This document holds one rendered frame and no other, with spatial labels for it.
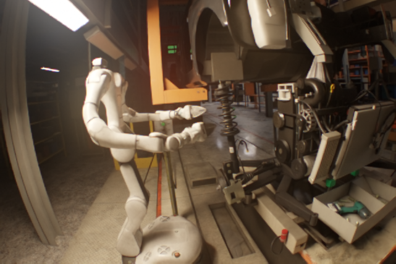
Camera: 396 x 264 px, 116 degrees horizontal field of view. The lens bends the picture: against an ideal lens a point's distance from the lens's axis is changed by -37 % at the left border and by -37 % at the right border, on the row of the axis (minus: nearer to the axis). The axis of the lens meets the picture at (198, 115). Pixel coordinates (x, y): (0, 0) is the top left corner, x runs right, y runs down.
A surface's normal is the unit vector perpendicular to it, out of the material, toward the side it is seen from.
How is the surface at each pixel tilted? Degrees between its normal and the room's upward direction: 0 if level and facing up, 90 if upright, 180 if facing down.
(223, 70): 90
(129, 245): 90
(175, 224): 74
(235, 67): 90
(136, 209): 90
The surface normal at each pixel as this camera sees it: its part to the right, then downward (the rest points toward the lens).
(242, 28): 0.18, 0.14
